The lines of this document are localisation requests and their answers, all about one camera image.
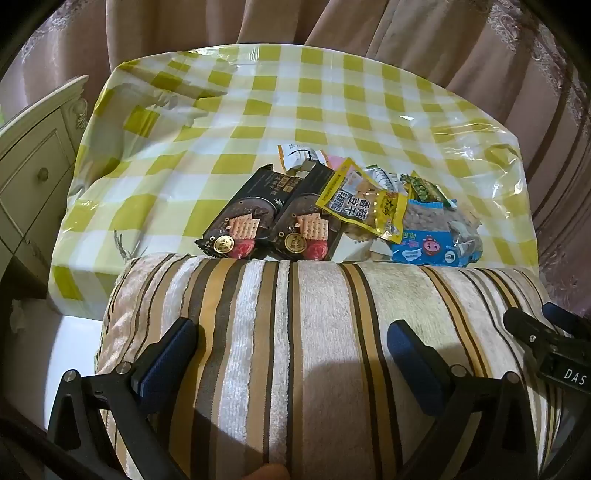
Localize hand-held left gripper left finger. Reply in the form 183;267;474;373
46;318;199;480

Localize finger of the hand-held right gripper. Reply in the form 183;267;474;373
503;307;561;347
543;302;591;335

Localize white cabinet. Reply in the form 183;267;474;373
0;75;89;296

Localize green snack packet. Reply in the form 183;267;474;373
402;171;458;206

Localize small yellow snack packet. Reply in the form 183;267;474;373
372;191;409;244

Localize white orange-edged snack packet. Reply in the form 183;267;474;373
277;144;328;174

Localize yellow clear snack packet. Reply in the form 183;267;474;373
316;159;386;224

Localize yellow white checked tablecloth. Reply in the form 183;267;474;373
48;44;536;319

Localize blue snack packet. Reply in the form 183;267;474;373
390;198;483;267

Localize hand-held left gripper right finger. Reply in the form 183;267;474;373
387;320;550;480

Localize brown striped cushion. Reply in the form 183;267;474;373
95;253;566;480

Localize white green-print snack packet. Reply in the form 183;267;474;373
365;166;403;191

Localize black cracker packet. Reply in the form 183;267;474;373
194;164;289;259
269;161;345;261

